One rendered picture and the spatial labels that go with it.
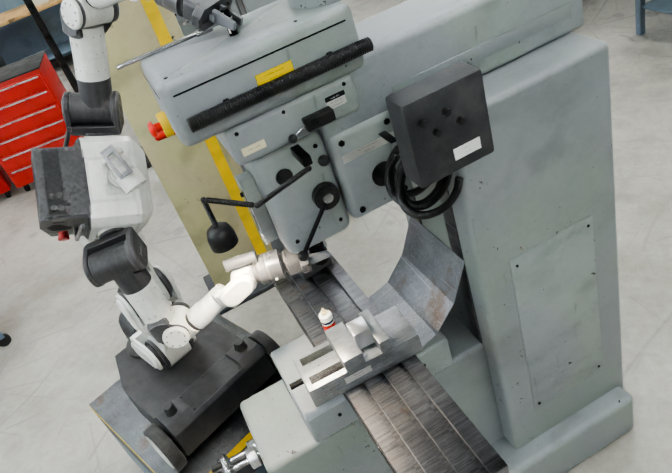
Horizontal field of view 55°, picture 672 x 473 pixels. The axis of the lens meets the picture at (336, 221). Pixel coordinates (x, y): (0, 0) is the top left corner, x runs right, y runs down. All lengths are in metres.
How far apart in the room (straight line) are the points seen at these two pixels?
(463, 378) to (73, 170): 1.36
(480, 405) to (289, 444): 0.69
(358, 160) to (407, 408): 0.68
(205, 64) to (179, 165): 2.10
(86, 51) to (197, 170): 1.76
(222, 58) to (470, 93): 0.53
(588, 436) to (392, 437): 1.04
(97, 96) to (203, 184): 1.74
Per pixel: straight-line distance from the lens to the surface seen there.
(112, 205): 1.85
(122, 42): 3.28
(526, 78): 1.72
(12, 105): 6.21
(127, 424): 2.93
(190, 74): 1.42
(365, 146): 1.63
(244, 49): 1.44
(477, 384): 2.28
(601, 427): 2.64
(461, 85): 1.40
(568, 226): 2.01
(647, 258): 3.49
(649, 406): 2.89
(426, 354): 2.04
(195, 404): 2.54
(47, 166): 1.87
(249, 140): 1.50
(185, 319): 1.96
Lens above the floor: 2.31
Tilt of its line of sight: 34 degrees down
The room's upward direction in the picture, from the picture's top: 20 degrees counter-clockwise
